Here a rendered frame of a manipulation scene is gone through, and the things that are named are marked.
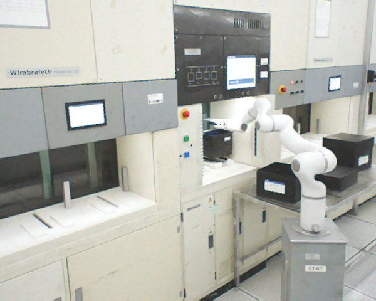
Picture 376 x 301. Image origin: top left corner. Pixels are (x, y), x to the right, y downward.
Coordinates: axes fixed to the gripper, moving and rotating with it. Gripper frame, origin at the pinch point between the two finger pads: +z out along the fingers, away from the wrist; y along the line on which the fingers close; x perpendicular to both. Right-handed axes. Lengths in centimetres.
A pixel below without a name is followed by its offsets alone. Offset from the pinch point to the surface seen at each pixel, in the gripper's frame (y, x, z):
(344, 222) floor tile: 154, -120, -28
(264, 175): -5, -29, -55
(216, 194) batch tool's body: -28, -42, -33
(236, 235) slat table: -13, -76, -37
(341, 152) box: 84, -28, -57
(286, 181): -2, -30, -70
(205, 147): -10.5, -17.5, -2.8
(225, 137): 2.8, -11.1, -10.0
